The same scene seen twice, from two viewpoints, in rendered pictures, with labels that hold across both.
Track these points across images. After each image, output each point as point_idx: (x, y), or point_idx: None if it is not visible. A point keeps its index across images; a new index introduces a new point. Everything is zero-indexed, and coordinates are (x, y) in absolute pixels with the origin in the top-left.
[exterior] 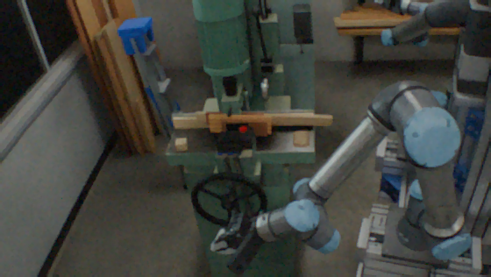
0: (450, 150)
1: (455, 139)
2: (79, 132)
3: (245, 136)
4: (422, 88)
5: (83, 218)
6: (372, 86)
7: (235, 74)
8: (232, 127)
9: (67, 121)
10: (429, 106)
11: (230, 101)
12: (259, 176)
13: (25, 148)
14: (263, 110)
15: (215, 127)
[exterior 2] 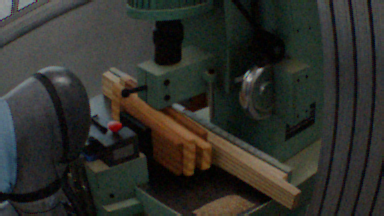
0: (1, 174)
1: (0, 160)
2: (114, 67)
3: (106, 137)
4: (45, 82)
5: (61, 192)
6: None
7: (178, 27)
8: (126, 123)
9: (102, 39)
10: (6, 99)
11: (147, 70)
12: (108, 213)
13: (24, 50)
14: (270, 143)
15: (117, 112)
